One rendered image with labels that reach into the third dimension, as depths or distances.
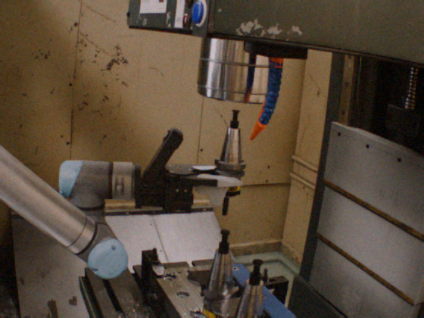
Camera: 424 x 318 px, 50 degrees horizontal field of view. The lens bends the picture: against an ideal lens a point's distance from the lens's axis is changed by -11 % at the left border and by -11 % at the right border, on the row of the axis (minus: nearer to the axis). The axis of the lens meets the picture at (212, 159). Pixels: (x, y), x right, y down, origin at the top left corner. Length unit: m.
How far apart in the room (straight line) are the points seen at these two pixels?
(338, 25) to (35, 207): 0.56
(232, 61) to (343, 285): 0.78
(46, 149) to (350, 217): 1.16
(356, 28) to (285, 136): 1.60
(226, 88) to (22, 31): 1.13
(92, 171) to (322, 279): 0.82
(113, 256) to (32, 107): 1.12
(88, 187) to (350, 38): 0.57
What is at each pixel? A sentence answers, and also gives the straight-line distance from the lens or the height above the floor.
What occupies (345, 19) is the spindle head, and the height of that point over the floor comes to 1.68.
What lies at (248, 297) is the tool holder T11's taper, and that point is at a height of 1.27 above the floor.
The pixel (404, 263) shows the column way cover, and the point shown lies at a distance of 1.23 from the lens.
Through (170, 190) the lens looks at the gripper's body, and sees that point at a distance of 0.98.
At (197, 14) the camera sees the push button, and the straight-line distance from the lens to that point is 0.62.
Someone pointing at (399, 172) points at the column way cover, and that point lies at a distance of 1.21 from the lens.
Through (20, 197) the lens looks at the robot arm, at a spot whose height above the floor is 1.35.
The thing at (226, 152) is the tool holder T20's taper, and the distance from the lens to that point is 1.00.
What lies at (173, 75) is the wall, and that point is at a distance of 2.00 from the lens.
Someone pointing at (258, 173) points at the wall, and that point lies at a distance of 2.26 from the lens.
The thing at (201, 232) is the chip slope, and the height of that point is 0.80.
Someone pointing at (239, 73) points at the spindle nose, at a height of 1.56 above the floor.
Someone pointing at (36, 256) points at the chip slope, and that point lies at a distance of 1.91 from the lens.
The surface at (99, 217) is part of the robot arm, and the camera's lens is 1.00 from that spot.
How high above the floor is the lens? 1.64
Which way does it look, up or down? 15 degrees down
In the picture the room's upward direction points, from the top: 6 degrees clockwise
